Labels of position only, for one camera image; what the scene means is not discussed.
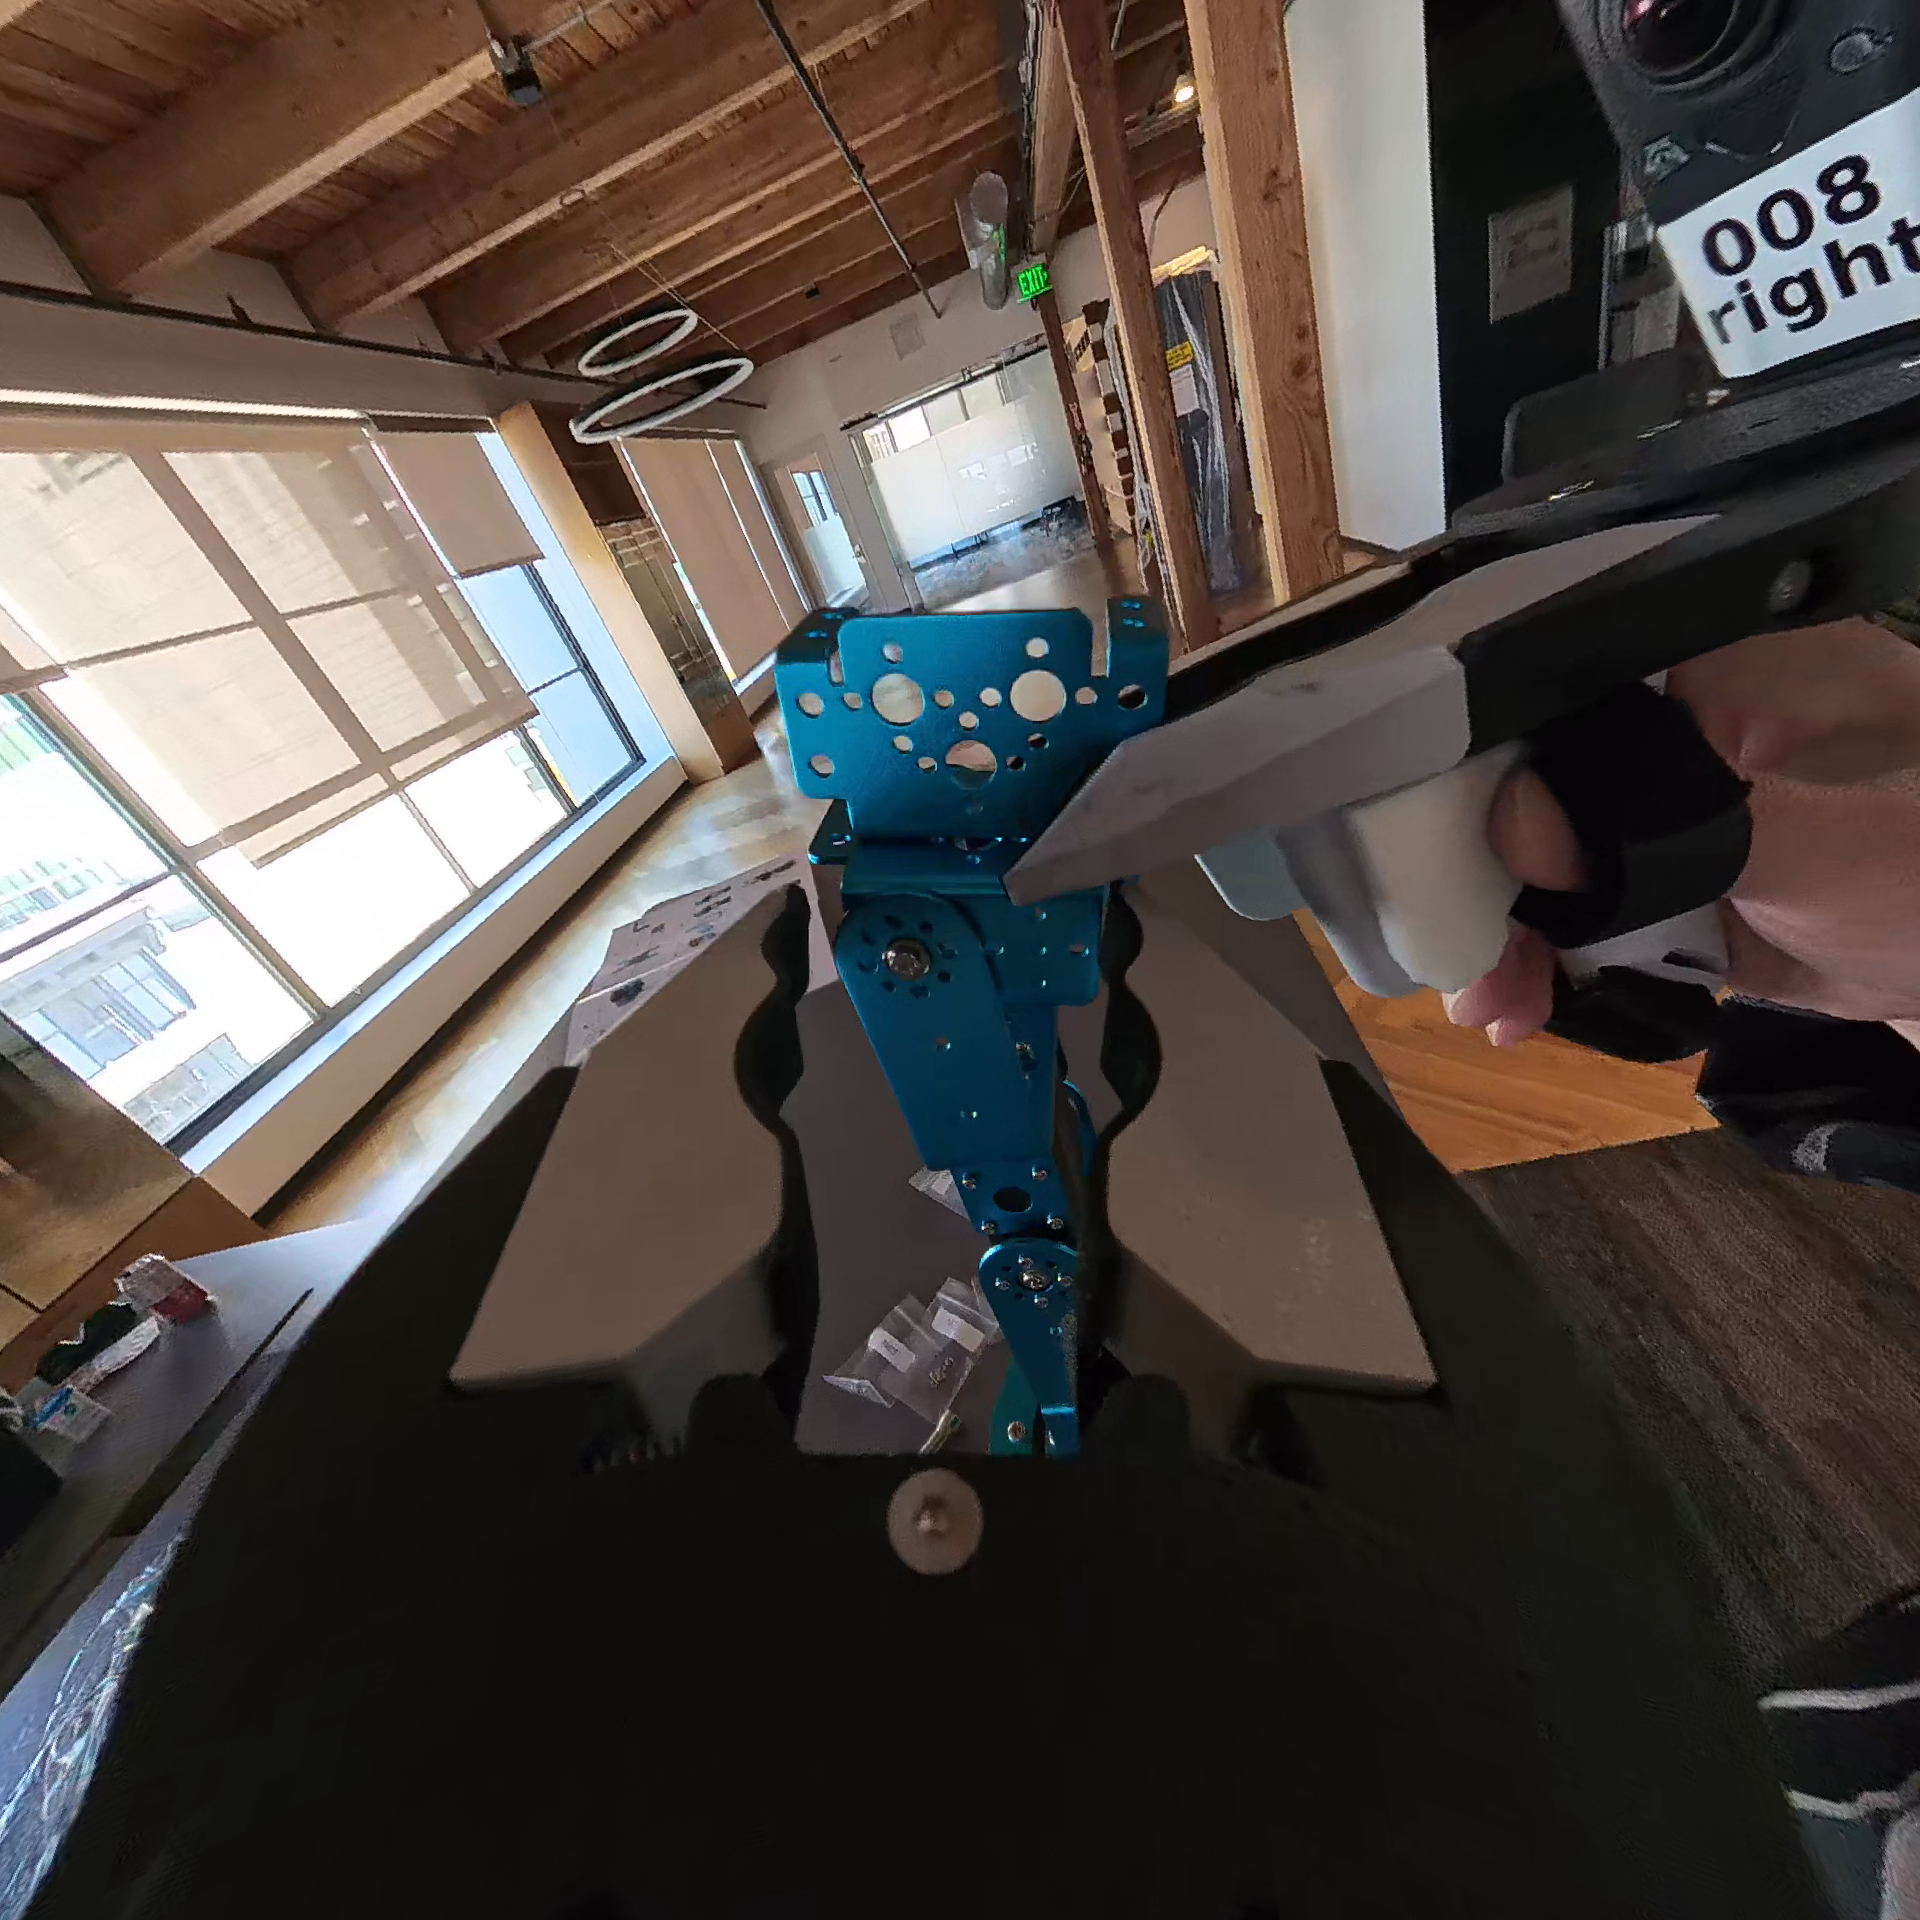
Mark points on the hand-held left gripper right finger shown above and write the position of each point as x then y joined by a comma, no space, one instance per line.
1275,1228

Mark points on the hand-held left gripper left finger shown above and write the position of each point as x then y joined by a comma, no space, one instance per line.
630,1199

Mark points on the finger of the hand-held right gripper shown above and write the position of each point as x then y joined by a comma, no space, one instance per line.
1275,751

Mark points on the blue toy robot arm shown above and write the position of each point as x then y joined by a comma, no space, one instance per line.
1021,976

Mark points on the dark grey desk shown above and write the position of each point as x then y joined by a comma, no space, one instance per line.
862,1140

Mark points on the dark office desk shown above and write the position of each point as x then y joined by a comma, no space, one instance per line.
241,1398

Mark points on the person's right hand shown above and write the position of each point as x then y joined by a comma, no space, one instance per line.
1847,826

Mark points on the printed instruction sheet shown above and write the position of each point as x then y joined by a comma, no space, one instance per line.
678,962

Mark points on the group of clear parts bags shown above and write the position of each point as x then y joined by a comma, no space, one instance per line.
902,1352

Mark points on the large grid window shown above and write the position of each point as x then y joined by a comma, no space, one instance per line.
225,900

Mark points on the small white blue box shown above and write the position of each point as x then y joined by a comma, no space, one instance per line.
64,1416

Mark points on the black laptop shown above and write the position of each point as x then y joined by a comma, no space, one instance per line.
24,1493

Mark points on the beige roller blind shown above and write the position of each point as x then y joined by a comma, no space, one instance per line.
303,601

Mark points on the thin ceiling conduit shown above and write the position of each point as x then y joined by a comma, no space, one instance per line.
854,150

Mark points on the person's striped sweater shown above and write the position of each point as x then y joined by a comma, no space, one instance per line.
1860,1772

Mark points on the ceiling mounted device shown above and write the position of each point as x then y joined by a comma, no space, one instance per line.
520,73

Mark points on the white wall notice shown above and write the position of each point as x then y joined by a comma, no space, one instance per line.
1529,256

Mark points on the wooden support post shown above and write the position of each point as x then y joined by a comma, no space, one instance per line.
1262,303
1120,303

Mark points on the silver ventilation duct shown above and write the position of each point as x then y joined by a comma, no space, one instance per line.
982,239

